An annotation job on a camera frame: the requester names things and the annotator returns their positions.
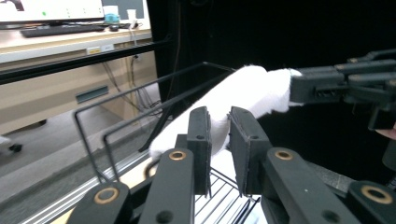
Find wooden office desk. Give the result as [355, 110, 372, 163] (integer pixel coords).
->
[0, 27, 161, 135]

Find black keyboard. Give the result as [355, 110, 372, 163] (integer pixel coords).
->
[19, 23, 107, 39]

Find office chair caster base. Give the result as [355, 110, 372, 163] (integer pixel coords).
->
[0, 134, 23, 156]

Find computer monitor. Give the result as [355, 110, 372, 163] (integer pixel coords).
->
[0, 0, 106, 25]

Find hanging cables under desk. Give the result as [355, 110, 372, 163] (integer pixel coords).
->
[102, 55, 163, 119]

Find black wire rack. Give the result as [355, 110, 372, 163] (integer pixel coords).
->
[73, 61, 263, 224]

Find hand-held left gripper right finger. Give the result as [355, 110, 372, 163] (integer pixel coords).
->
[228, 105, 274, 197]

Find white towel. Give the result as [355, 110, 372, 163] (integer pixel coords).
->
[148, 63, 304, 161]

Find black frame crossbar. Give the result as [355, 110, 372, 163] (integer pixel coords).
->
[0, 38, 173, 86]

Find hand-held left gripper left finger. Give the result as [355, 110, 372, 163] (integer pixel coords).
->
[186, 105, 213, 197]

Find aluminium floor rail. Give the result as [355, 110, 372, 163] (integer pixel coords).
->
[17, 148, 152, 224]

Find blue lidded container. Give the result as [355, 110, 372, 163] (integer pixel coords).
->
[103, 5, 121, 25]

